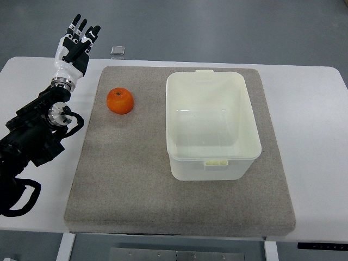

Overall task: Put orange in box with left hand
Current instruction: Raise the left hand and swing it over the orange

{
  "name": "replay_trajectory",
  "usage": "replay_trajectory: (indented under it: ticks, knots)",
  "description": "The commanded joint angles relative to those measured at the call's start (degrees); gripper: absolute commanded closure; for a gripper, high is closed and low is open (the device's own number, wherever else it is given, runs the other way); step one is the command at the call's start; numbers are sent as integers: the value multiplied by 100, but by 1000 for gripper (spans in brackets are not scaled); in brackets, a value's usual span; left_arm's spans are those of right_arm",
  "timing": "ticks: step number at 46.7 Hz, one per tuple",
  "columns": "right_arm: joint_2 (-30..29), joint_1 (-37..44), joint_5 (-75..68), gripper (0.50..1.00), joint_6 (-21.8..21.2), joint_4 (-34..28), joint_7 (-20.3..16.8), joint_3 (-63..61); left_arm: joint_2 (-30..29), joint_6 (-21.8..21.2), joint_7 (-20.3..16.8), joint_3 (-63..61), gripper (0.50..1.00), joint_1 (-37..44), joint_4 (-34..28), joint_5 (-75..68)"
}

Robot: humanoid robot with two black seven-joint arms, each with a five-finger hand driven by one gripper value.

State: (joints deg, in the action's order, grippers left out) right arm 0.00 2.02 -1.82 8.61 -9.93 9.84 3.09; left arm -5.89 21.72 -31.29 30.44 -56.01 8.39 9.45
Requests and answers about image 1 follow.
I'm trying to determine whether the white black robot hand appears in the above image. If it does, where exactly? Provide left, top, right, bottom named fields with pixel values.
left=51, top=14, right=101, bottom=92

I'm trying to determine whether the orange fruit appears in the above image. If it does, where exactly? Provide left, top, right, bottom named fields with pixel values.
left=106, top=87, right=134, bottom=115

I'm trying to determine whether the white plastic box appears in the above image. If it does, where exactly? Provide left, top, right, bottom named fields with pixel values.
left=165, top=70, right=262, bottom=181

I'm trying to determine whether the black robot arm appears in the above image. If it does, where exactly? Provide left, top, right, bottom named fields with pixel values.
left=1, top=86, right=71, bottom=177

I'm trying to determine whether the grey felt mat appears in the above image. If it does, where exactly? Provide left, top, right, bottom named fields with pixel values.
left=64, top=66, right=296, bottom=238

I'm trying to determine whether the white left table leg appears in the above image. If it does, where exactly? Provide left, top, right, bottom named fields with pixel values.
left=56, top=233, right=76, bottom=261

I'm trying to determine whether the white table leg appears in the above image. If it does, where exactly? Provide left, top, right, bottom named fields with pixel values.
left=264, top=241, right=279, bottom=261
left=56, top=233, right=76, bottom=261

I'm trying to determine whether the white right table leg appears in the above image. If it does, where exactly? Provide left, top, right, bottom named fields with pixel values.
left=264, top=241, right=279, bottom=261

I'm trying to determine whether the black table control panel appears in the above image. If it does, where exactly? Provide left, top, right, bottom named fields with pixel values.
left=297, top=242, right=348, bottom=251

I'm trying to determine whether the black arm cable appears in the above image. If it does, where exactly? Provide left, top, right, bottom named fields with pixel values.
left=0, top=106, right=85, bottom=218

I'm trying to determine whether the grey metal base plate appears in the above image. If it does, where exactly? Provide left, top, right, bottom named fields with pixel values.
left=109, top=247, right=245, bottom=261

